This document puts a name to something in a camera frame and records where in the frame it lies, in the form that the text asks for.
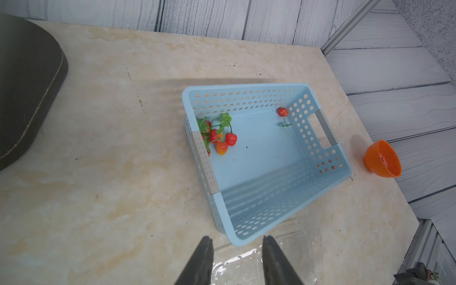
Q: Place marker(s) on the orange plastic bowl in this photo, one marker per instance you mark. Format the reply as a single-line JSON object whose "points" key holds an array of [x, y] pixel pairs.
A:
{"points": [[382, 160]]}

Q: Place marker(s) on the strawberry cluster basket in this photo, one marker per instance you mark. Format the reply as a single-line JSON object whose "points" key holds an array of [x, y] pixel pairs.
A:
{"points": [[221, 135], [283, 113]]}

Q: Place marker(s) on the strawberry cluster left basket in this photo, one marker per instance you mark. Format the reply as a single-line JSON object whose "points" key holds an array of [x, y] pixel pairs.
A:
{"points": [[221, 135]]}

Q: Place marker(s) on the strawberry cluster right basket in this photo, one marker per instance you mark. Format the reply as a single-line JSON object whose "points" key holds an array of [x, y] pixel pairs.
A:
{"points": [[283, 113]]}

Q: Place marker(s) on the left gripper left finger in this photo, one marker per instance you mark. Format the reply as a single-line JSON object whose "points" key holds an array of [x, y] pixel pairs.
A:
{"points": [[199, 267]]}

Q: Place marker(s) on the light blue plastic basket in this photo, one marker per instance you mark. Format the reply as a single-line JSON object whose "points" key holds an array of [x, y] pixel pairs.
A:
{"points": [[272, 172]]}

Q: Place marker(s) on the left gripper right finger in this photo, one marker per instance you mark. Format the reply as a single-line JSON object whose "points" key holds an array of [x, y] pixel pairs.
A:
{"points": [[277, 268]]}

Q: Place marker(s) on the right aluminium frame post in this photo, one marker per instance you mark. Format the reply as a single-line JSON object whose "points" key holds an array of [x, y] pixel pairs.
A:
{"points": [[351, 22]]}

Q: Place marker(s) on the bronze wire glass rack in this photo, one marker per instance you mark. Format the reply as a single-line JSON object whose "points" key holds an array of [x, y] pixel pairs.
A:
{"points": [[33, 69]]}

